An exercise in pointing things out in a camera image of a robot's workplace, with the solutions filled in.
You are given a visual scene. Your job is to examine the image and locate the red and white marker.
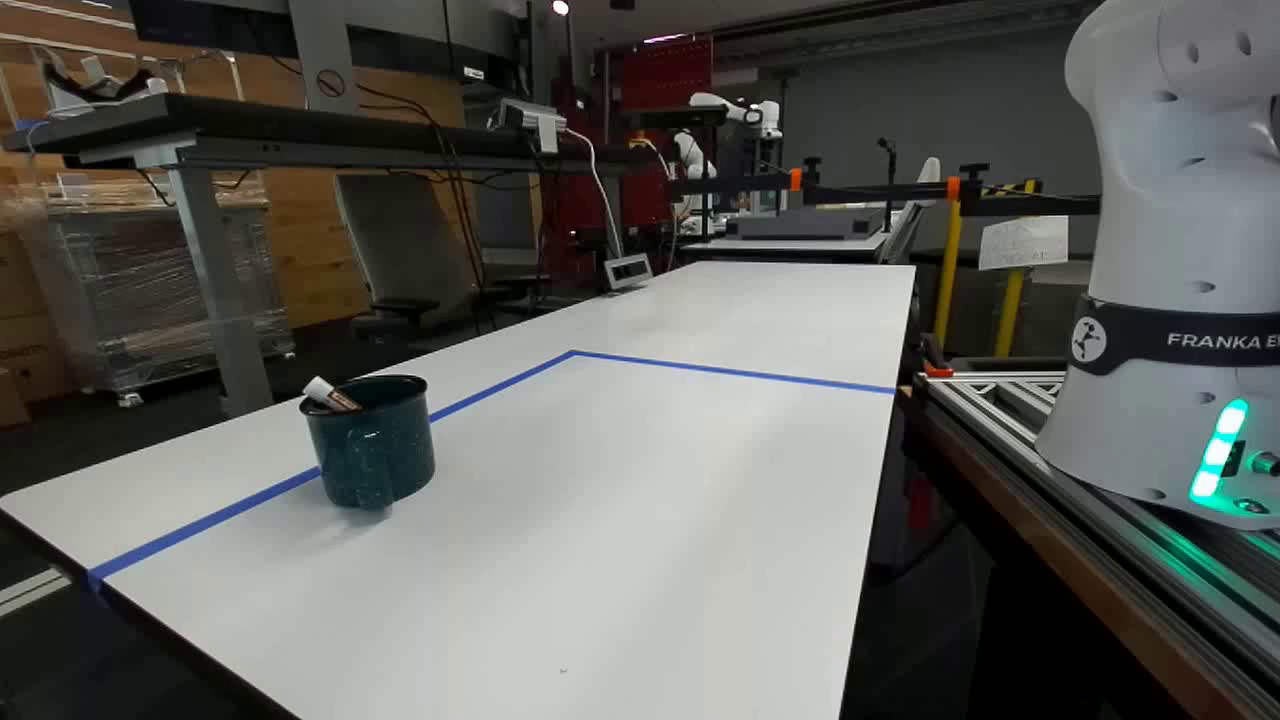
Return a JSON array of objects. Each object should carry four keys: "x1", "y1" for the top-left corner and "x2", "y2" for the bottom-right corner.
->
[{"x1": 295, "y1": 376, "x2": 366, "y2": 414}]

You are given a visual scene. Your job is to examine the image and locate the dark blue enamel mug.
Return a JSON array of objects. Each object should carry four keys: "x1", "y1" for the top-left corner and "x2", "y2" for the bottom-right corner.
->
[{"x1": 301, "y1": 373, "x2": 441, "y2": 516}]

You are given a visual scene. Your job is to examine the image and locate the small white tabletop device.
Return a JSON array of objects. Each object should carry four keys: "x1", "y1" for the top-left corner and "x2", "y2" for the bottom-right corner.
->
[{"x1": 601, "y1": 250, "x2": 655, "y2": 297}]

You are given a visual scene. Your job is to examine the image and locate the red cabinet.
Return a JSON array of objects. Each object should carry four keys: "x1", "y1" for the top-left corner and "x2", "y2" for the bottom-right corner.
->
[{"x1": 538, "y1": 33, "x2": 722, "y2": 291}]

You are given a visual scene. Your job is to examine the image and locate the dark background workbench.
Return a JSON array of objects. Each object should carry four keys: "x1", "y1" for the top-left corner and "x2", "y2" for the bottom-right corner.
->
[{"x1": 675, "y1": 156, "x2": 1105, "y2": 268}]

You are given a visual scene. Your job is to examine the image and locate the white power adapter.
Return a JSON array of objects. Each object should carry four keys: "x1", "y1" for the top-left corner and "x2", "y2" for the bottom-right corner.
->
[{"x1": 496, "y1": 95, "x2": 573, "y2": 159}]

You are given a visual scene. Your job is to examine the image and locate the white paper sign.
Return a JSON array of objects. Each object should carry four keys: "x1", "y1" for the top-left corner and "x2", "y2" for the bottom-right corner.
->
[{"x1": 977, "y1": 210, "x2": 1076, "y2": 274}]

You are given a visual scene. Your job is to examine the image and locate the grey standing desk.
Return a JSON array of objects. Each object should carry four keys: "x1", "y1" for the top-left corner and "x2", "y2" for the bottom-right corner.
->
[{"x1": 6, "y1": 93, "x2": 631, "y2": 420}]

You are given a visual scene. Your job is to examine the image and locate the wooden bench top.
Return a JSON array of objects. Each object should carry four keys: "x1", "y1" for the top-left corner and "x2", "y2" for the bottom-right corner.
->
[{"x1": 905, "y1": 393, "x2": 1266, "y2": 720}]

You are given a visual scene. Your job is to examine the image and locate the plastic wrapped rack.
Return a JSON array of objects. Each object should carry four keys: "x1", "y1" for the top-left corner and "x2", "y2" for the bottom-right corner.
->
[{"x1": 14, "y1": 185, "x2": 295, "y2": 400}]

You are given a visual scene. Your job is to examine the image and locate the tall yellow post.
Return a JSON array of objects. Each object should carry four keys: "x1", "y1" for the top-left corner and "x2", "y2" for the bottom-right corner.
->
[{"x1": 928, "y1": 174, "x2": 969, "y2": 358}]

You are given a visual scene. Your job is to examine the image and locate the short yellow post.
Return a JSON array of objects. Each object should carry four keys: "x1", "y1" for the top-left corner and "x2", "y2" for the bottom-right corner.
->
[{"x1": 994, "y1": 268, "x2": 1032, "y2": 364}]

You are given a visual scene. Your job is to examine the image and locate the aluminium rail frame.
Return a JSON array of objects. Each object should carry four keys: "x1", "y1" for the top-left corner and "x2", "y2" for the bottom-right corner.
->
[{"x1": 912, "y1": 367, "x2": 1280, "y2": 676}]

